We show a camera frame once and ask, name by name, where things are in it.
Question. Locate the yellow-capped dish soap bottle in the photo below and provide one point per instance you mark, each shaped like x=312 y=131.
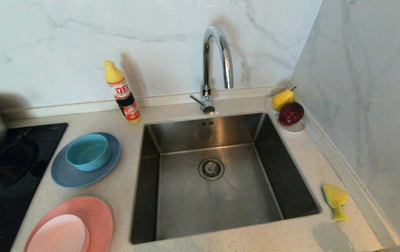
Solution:
x=121 y=91

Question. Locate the stainless steel sink basin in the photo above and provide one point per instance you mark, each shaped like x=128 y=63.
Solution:
x=186 y=196

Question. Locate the yellow fish-shaped sponge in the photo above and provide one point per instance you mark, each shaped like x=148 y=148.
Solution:
x=334 y=197

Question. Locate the round metal drain strainer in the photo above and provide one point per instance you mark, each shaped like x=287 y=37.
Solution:
x=211 y=168

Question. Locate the chrome gooseneck faucet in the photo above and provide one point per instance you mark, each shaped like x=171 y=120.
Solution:
x=206 y=70

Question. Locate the yellow pear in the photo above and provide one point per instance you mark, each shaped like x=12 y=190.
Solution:
x=282 y=99

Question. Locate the dark red apple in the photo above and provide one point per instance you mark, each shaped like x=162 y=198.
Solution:
x=291 y=113

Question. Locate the small white fruit dish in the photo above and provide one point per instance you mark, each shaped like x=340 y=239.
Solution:
x=295 y=129

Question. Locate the teal bowl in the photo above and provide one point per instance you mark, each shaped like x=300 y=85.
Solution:
x=88 y=154

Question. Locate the large pink plate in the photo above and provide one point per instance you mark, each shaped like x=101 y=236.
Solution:
x=97 y=217

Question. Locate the blue plate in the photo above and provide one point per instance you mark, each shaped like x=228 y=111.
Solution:
x=67 y=175

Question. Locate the small pale pink plate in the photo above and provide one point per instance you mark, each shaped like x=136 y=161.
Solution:
x=60 y=234

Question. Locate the black frying pan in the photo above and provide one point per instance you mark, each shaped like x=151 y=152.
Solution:
x=7 y=168

